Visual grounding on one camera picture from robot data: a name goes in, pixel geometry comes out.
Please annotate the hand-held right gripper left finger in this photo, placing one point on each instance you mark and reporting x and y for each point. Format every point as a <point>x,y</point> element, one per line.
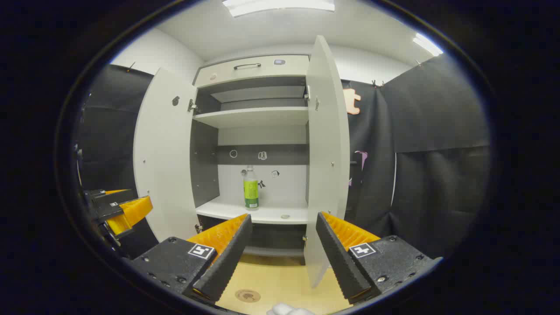
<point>227,258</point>

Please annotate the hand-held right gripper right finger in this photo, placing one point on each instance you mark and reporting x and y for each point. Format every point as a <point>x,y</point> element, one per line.
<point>339,258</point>

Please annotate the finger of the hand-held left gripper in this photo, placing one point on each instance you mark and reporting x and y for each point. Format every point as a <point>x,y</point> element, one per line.
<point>113,195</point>
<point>111,211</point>

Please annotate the round brown coaster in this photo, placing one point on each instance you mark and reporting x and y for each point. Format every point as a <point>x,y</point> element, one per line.
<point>247,295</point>

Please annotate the white door with checkered sticker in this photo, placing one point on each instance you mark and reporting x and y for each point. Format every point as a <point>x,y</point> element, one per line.
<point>164,153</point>

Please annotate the clear bottle with green label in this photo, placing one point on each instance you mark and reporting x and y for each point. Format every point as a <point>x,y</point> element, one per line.
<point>251,192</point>

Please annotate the white and grey cabinet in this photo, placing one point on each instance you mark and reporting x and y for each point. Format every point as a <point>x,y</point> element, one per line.
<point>205,162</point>

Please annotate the white door with cube stickers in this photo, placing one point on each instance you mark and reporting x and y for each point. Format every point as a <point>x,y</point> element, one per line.
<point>328,153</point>

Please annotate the white cabinet shelf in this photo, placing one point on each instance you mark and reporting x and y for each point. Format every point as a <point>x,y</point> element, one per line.
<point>258,93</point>
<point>253,117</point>
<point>267,213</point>

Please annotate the black backdrop cloth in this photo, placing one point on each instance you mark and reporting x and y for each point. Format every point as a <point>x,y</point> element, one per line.
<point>437,109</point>

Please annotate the small ceiling light panel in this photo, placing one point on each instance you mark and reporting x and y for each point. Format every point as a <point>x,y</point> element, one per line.
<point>428,44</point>

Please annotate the long ceiling light panel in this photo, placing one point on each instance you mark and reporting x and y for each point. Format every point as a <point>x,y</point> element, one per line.
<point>280,5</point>

